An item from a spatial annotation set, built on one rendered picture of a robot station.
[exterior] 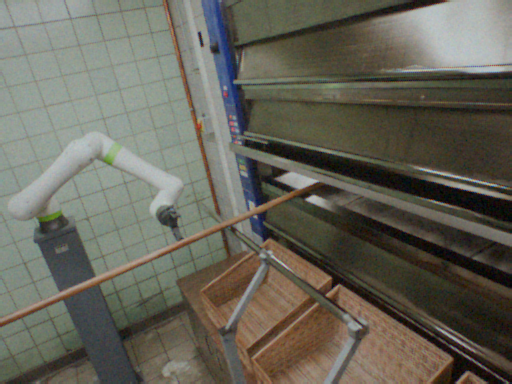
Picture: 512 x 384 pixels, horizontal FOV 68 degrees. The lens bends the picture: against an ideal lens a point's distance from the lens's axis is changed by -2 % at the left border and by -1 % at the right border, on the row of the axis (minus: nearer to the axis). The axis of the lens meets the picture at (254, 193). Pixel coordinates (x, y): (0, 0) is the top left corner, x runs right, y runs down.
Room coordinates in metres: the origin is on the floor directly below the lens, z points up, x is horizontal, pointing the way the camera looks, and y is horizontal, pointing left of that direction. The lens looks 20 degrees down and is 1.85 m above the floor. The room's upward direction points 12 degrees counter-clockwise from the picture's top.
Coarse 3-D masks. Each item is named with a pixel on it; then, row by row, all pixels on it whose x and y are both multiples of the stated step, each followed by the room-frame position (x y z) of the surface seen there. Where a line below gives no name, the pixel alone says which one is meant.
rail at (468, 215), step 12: (264, 156) 1.57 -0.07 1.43; (276, 156) 1.49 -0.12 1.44; (312, 168) 1.25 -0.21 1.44; (324, 168) 1.21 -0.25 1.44; (348, 180) 1.08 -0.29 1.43; (360, 180) 1.04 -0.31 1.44; (384, 192) 0.94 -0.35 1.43; (396, 192) 0.91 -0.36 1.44; (408, 192) 0.89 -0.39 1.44; (420, 204) 0.83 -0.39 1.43; (432, 204) 0.80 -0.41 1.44; (444, 204) 0.78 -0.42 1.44; (456, 216) 0.74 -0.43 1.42; (468, 216) 0.72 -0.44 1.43; (480, 216) 0.70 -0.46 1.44; (504, 228) 0.65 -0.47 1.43
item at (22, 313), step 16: (304, 192) 1.66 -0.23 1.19; (256, 208) 1.55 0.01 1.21; (224, 224) 1.47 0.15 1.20; (192, 240) 1.40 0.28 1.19; (144, 256) 1.32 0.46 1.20; (160, 256) 1.34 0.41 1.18; (112, 272) 1.25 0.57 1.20; (80, 288) 1.20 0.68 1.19; (32, 304) 1.14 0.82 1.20; (48, 304) 1.15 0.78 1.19; (0, 320) 1.08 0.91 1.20; (16, 320) 1.10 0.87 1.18
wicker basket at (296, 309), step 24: (240, 264) 1.84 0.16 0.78; (288, 264) 1.74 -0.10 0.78; (312, 264) 1.58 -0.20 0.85; (216, 288) 1.78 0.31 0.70; (240, 288) 1.83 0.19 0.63; (264, 288) 1.85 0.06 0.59; (288, 288) 1.71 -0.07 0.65; (216, 312) 1.54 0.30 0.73; (264, 312) 1.64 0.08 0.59; (288, 312) 1.34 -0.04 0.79; (240, 336) 1.50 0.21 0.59; (264, 336) 1.28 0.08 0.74
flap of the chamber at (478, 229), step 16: (256, 144) 1.96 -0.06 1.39; (272, 160) 1.51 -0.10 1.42; (304, 160) 1.47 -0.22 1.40; (320, 160) 1.47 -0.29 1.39; (320, 176) 1.21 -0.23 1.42; (368, 176) 1.16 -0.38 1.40; (384, 176) 1.16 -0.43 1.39; (368, 192) 1.00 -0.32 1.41; (416, 192) 0.96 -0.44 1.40; (432, 192) 0.95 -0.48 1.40; (448, 192) 0.94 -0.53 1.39; (400, 208) 0.89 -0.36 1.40; (416, 208) 0.84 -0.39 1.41; (464, 208) 0.80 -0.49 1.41; (480, 208) 0.80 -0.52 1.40; (496, 208) 0.79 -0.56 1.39; (448, 224) 0.76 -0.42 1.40; (464, 224) 0.72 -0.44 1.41; (480, 224) 0.69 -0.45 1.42; (496, 240) 0.66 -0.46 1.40
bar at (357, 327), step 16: (208, 208) 1.76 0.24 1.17; (240, 240) 1.38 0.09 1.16; (272, 256) 1.18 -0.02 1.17; (256, 272) 1.20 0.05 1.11; (288, 272) 1.06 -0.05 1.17; (256, 288) 1.17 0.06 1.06; (304, 288) 0.96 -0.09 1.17; (240, 304) 1.15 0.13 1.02; (320, 304) 0.89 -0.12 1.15; (336, 304) 0.85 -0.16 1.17; (352, 320) 0.78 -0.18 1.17; (224, 336) 1.10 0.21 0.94; (352, 336) 0.75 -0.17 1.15; (352, 352) 0.74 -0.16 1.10; (240, 368) 1.11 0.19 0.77; (336, 368) 0.73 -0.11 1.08
